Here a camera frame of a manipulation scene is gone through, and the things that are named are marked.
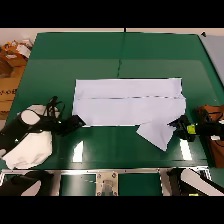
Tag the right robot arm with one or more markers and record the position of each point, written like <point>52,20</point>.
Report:
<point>210,128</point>

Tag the brown cardboard box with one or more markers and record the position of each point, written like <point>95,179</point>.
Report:
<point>8,93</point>
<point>15,55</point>

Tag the white garment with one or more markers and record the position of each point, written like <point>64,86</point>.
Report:
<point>31,146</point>

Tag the silver frame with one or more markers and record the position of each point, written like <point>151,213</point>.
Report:
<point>106,182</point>

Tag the pale lilac shirt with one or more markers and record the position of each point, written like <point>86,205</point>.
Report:
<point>130,108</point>

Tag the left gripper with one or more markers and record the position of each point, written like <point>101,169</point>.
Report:
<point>70,124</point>

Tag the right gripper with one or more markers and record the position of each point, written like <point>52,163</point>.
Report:
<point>187,130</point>

